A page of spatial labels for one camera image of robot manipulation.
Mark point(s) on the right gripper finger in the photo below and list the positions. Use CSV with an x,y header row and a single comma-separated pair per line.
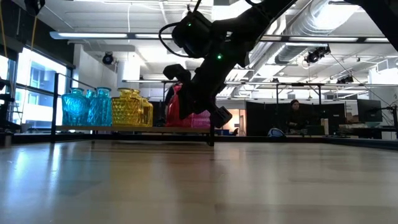
x,y
177,73
222,116

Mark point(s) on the red ribbed glass vase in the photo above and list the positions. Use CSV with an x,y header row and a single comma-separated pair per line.
x,y
189,120

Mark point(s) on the red cylindrical glass vase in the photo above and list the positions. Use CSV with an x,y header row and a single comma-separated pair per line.
x,y
173,115

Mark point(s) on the yellow diamond-textured glass vase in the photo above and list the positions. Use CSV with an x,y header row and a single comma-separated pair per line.
x,y
126,110

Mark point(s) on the teal embossed glass vase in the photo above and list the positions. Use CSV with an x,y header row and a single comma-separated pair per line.
x,y
101,109
74,109

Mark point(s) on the teal cylindrical glass vase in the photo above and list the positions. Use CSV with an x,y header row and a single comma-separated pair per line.
x,y
90,93

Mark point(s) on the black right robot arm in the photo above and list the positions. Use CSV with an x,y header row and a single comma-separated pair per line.
x,y
264,12

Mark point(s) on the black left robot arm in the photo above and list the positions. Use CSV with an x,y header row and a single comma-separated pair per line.
x,y
34,6

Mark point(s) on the black partition screen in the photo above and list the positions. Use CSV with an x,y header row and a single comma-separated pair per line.
x,y
264,118

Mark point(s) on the white and blue helmet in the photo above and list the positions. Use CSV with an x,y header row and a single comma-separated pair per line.
x,y
276,132

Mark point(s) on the black ceiling spotlight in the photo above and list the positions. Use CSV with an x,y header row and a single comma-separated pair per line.
x,y
107,59
315,55
345,80

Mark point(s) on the person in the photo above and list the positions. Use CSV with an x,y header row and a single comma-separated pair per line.
x,y
295,115

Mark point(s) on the long linear ceiling light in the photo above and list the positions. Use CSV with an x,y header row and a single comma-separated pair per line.
x,y
93,35

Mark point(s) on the large window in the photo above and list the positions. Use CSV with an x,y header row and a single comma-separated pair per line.
x,y
40,77

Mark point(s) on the background robot rig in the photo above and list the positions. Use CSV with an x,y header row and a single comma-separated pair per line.
x,y
394,124

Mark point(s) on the black metal rack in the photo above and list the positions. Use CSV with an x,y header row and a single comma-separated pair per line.
x,y
6,124

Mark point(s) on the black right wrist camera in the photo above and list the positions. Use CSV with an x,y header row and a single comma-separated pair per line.
x,y
192,34

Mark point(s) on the black background gantry frame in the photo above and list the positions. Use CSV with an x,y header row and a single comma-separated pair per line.
x,y
277,93

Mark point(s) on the silver ventilation duct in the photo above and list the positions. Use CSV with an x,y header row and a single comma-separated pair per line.
x,y
311,25

